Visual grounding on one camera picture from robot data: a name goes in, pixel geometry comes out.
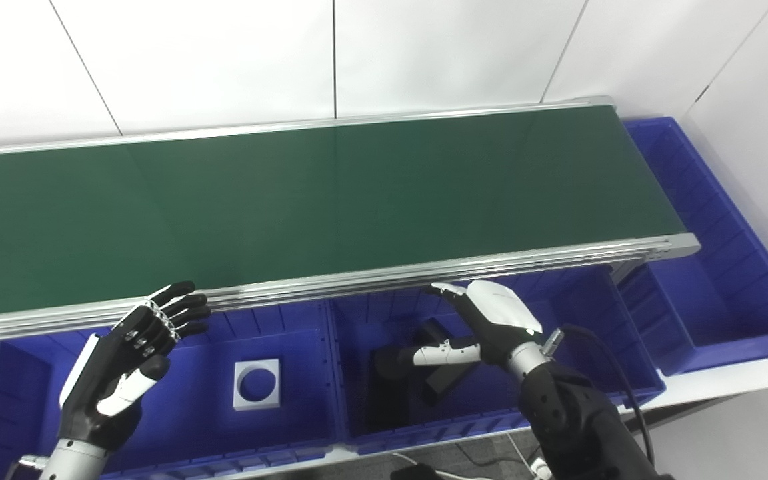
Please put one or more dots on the white square part round hole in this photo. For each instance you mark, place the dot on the white square part round hole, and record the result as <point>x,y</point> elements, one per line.
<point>242,400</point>

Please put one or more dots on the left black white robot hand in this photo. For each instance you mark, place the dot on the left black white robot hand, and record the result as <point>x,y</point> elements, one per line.
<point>104,380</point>

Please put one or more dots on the blue plastic bin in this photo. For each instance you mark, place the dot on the blue plastic bin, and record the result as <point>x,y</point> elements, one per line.
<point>710,300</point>
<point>577,346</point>
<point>190,426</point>

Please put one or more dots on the green conveyor belt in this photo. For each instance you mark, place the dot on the green conveyor belt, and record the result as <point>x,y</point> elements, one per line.
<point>324,206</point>

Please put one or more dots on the black cylinder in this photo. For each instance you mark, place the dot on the black cylinder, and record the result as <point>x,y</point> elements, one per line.
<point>450,383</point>

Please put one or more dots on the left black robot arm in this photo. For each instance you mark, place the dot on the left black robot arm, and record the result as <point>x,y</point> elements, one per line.
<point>70,463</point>

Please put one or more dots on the aluminium conveyor leg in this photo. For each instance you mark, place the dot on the aluminium conveyor leg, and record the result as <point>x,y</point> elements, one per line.
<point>630,270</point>

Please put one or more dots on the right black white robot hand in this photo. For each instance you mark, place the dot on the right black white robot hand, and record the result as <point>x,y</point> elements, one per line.
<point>500,320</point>

